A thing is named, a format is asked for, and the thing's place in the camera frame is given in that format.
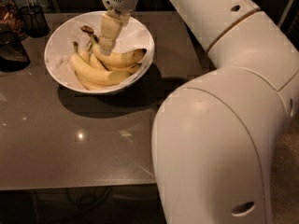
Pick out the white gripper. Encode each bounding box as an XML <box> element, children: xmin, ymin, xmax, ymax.
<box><xmin>99</xmin><ymin>0</ymin><xmax>138</xmax><ymax>56</ymax></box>

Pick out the small left yellow banana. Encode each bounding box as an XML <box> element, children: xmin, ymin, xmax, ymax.
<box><xmin>79</xmin><ymin>43</ymin><xmax>92</xmax><ymax>63</ymax></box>

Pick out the dark glass bowl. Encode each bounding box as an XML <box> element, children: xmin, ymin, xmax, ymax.
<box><xmin>0</xmin><ymin>31</ymin><xmax>30</xmax><ymax>72</ymax></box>

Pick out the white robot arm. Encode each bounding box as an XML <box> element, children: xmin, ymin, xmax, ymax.
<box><xmin>151</xmin><ymin>0</ymin><xmax>299</xmax><ymax>224</ymax></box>

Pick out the jar with brown contents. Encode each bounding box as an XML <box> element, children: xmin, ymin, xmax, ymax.
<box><xmin>0</xmin><ymin>0</ymin><xmax>26</xmax><ymax>37</ymax></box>

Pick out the white bowl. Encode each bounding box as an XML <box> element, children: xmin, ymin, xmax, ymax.
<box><xmin>44</xmin><ymin>11</ymin><xmax>155</xmax><ymax>95</ymax></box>

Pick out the black mesh cup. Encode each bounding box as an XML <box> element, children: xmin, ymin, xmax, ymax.
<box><xmin>20</xmin><ymin>6</ymin><xmax>50</xmax><ymax>38</ymax></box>

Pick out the front long yellow banana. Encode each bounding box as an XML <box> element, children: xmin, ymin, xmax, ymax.
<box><xmin>71</xmin><ymin>41</ymin><xmax>130</xmax><ymax>86</ymax></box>

